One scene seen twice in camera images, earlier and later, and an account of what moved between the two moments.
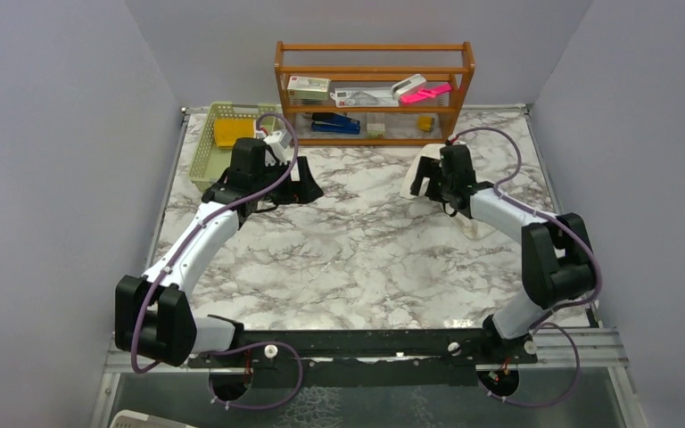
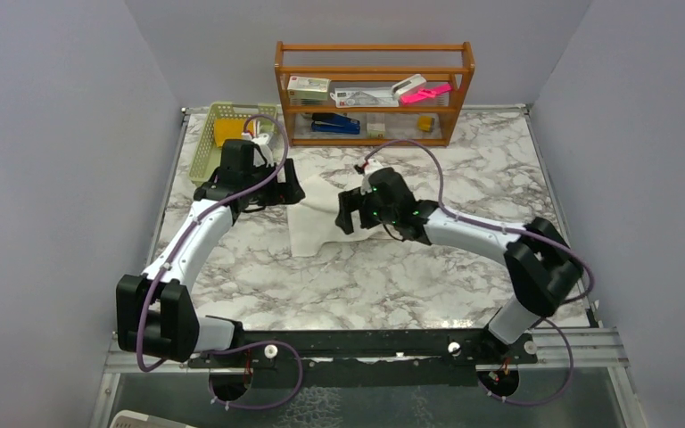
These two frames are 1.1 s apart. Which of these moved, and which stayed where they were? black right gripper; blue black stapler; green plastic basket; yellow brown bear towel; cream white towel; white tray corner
Moved: cream white towel; black right gripper
Stayed: white tray corner; green plastic basket; blue black stapler; yellow brown bear towel
